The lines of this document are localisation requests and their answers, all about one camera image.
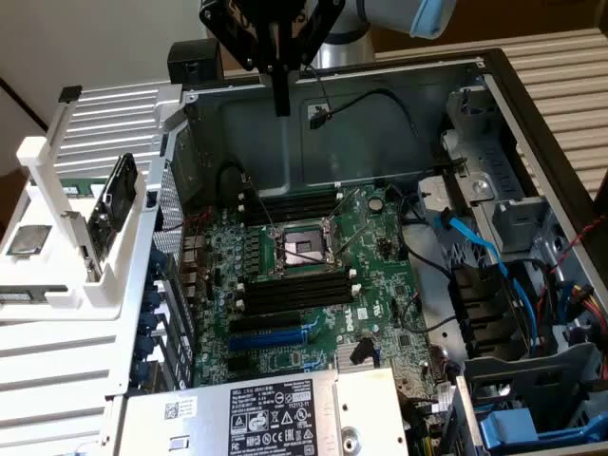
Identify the blue wire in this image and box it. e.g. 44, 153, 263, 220
434, 207, 545, 355

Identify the green motherboard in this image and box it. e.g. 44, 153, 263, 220
182, 184, 460, 414

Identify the graphics card with black cooler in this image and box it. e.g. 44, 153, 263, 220
61, 152, 140, 286

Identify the black plastic air duct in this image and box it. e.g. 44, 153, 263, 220
448, 263, 560, 362

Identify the metal locking lever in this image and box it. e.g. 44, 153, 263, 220
283, 251, 344, 267
242, 175, 279, 234

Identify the silver finned heatsink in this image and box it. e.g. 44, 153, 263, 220
337, 342, 381, 368

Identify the black RAM slot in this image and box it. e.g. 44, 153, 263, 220
241, 286, 359, 307
242, 207, 343, 226
240, 184, 341, 203
239, 268, 355, 290
243, 294, 362, 315
242, 199, 342, 219
240, 276, 357, 298
241, 192, 341, 211

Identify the open black PC case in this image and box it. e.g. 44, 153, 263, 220
102, 47, 608, 456

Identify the blue plastic disk bay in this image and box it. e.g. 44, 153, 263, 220
455, 341, 608, 456

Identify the long black expansion slot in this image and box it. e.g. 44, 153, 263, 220
229, 311, 304, 334

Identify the black box device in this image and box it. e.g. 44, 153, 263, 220
166, 40, 224, 86

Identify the grey metal disk bay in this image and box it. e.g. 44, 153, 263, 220
441, 85, 555, 260

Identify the red black twisted wire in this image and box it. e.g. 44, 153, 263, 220
182, 212, 215, 229
550, 222, 608, 275

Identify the blue expansion slot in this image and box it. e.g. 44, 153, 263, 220
226, 327, 306, 352

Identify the black angled wire plug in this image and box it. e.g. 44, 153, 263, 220
351, 335, 377, 365

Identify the long black wire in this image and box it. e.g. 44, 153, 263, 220
387, 184, 460, 333

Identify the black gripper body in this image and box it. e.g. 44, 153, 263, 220
222, 0, 333, 32

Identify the short black wire loop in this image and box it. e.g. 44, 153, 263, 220
217, 161, 253, 200

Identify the CPU socket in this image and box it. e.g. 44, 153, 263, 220
271, 217, 347, 277

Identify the black wire with plug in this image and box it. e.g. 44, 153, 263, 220
303, 64, 433, 162

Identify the coloured power wire bundle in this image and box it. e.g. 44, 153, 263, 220
567, 282, 608, 355

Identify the silver power supply with label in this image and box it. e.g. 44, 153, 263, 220
109, 368, 410, 456

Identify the white parts rack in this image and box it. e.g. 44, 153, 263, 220
0, 85, 158, 324

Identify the plain brown cardboard box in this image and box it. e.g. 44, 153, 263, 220
372, 0, 608, 51

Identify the silver CPU chip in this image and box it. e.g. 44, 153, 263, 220
8, 224, 52, 257

